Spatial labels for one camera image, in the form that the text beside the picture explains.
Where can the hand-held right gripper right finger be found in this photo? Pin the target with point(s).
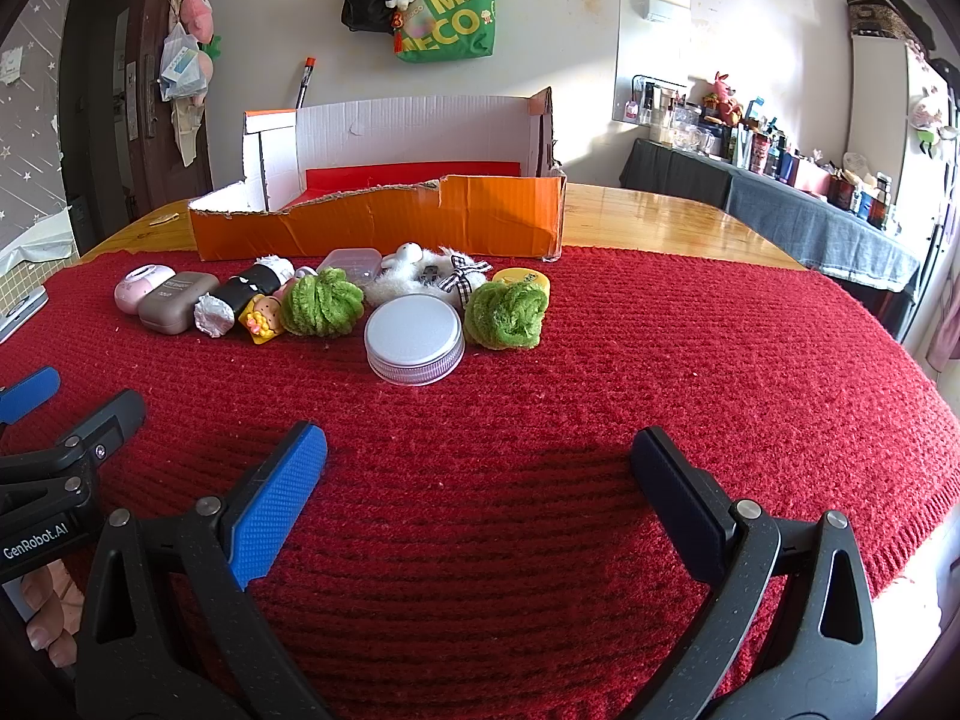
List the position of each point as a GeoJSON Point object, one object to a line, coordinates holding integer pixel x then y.
{"type": "Point", "coordinates": [675, 502]}

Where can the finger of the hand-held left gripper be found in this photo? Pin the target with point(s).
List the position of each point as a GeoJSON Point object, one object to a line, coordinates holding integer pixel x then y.
{"type": "Point", "coordinates": [112, 420]}
{"type": "Point", "coordinates": [30, 394]}

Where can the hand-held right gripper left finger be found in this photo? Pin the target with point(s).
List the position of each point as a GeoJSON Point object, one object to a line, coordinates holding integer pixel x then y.
{"type": "Point", "coordinates": [277, 502]}

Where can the pink round device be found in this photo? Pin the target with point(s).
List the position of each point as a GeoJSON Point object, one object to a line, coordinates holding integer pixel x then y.
{"type": "Point", "coordinates": [139, 289]}

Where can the grey-brown oval case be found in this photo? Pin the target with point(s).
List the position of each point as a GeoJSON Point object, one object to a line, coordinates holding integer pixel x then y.
{"type": "Point", "coordinates": [176, 301]}

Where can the black tube with white ends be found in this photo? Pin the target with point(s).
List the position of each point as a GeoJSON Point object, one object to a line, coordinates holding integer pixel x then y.
{"type": "Point", "coordinates": [247, 289]}

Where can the green fuzzy ball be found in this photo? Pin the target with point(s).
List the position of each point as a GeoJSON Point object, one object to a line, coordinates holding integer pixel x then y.
{"type": "Point", "coordinates": [504, 315]}
{"type": "Point", "coordinates": [322, 307]}

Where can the white round lidded jar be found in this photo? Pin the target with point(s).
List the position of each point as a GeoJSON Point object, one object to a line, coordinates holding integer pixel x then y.
{"type": "Point", "coordinates": [414, 337]}

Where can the yellow round tin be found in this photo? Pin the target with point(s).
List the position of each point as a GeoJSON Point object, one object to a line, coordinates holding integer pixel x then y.
{"type": "Point", "coordinates": [525, 279]}

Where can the white plush with checkered bow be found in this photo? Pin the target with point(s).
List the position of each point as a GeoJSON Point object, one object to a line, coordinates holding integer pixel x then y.
{"type": "Point", "coordinates": [420, 270]}

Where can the orange cardboard box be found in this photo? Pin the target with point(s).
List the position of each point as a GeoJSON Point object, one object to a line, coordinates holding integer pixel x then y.
{"type": "Point", "coordinates": [420, 217]}

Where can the person's left hand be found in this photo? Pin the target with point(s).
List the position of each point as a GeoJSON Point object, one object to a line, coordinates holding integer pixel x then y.
{"type": "Point", "coordinates": [52, 607]}

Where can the silver metal object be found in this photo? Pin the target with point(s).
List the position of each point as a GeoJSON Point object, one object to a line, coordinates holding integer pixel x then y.
{"type": "Point", "coordinates": [19, 319]}

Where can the white cloth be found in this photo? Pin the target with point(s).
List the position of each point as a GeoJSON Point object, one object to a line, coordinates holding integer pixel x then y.
{"type": "Point", "coordinates": [37, 240]}

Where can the yellow toy figure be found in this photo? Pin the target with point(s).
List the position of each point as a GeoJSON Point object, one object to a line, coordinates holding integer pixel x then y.
{"type": "Point", "coordinates": [260, 321]}

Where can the red knit blanket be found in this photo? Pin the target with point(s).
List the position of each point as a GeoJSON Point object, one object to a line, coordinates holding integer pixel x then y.
{"type": "Point", "coordinates": [525, 405]}

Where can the small wooden piece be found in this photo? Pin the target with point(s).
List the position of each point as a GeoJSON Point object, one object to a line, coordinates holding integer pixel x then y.
{"type": "Point", "coordinates": [163, 219]}

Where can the clear plastic small box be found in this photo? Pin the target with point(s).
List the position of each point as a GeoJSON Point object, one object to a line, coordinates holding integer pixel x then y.
{"type": "Point", "coordinates": [352, 262]}

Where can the dark wooden door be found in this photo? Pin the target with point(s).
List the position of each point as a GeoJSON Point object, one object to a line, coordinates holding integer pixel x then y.
{"type": "Point", "coordinates": [97, 90]}

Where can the hanging plastic bag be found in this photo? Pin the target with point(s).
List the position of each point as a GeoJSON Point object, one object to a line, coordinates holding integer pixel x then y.
{"type": "Point", "coordinates": [180, 64]}

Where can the cluttered side table with bottles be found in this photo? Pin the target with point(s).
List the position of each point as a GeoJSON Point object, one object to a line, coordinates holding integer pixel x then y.
{"type": "Point", "coordinates": [765, 146]}

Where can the orange-tipped stick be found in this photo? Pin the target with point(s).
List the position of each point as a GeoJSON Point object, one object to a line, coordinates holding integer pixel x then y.
{"type": "Point", "coordinates": [304, 82]}

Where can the red plush toy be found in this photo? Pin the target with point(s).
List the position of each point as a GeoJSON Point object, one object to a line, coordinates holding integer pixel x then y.
{"type": "Point", "coordinates": [724, 97]}

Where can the pink plush toy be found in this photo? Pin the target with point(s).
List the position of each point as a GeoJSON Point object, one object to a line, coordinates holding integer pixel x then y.
{"type": "Point", "coordinates": [196, 15]}

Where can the white fridge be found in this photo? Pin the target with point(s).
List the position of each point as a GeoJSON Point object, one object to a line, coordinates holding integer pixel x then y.
{"type": "Point", "coordinates": [885, 112]}

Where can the plush fridge magnets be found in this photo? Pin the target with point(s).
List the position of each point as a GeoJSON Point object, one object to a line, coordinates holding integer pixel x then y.
{"type": "Point", "coordinates": [930, 120]}

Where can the red tassel charm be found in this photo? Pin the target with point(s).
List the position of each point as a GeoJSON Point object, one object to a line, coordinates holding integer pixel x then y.
{"type": "Point", "coordinates": [397, 30]}

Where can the green tote bag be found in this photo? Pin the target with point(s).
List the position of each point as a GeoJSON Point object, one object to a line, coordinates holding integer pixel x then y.
{"type": "Point", "coordinates": [450, 7]}

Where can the dark patterned box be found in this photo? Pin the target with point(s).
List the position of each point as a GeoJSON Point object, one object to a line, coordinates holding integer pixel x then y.
{"type": "Point", "coordinates": [881, 15]}

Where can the paper scrap on wall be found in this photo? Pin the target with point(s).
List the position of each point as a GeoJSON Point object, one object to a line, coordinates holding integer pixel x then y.
{"type": "Point", "coordinates": [9, 64]}

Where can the wall mirror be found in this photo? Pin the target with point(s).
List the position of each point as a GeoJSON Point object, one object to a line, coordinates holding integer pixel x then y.
{"type": "Point", "coordinates": [652, 52]}

